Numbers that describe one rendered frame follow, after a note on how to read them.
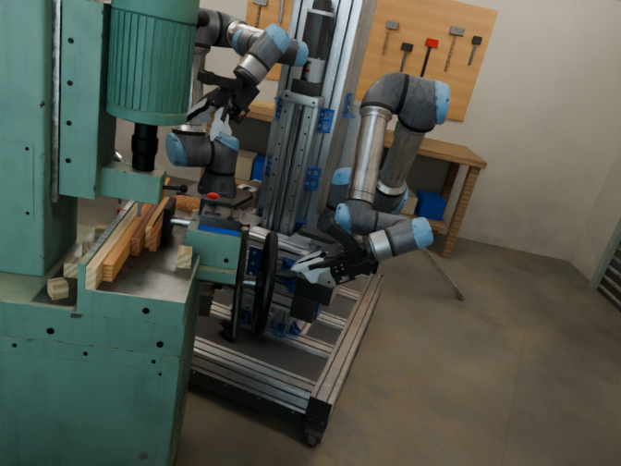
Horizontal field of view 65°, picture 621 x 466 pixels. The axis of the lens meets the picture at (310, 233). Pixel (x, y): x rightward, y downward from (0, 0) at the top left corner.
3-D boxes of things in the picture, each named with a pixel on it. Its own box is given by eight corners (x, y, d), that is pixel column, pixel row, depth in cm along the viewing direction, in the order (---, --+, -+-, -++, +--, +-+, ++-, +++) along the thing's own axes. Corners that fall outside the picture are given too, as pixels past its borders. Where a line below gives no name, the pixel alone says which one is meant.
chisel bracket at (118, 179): (157, 211, 117) (161, 177, 114) (97, 201, 115) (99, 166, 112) (164, 201, 124) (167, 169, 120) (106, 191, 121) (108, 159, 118)
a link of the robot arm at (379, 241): (387, 237, 118) (380, 224, 125) (369, 242, 118) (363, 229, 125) (395, 263, 121) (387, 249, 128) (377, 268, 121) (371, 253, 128)
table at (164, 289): (227, 334, 101) (232, 310, 99) (75, 314, 97) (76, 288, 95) (242, 226, 157) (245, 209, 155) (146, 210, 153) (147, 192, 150)
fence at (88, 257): (84, 288, 95) (85, 264, 93) (76, 288, 95) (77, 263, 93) (152, 193, 150) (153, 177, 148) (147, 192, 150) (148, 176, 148)
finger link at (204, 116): (195, 133, 135) (222, 118, 132) (180, 120, 130) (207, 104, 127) (195, 126, 137) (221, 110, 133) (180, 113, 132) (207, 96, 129)
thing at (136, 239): (139, 256, 112) (140, 239, 110) (128, 254, 111) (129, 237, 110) (159, 220, 133) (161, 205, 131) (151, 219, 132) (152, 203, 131)
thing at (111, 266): (112, 282, 99) (113, 264, 98) (102, 280, 99) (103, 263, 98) (169, 190, 157) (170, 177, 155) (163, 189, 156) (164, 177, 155)
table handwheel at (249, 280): (273, 252, 150) (261, 347, 139) (208, 242, 147) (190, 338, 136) (287, 215, 123) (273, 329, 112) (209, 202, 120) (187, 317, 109)
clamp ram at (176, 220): (190, 246, 121) (194, 213, 118) (160, 241, 120) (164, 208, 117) (195, 232, 129) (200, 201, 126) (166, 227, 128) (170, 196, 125)
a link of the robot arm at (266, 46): (281, 41, 136) (298, 44, 129) (257, 71, 135) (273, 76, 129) (263, 19, 130) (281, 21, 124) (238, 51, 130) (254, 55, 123)
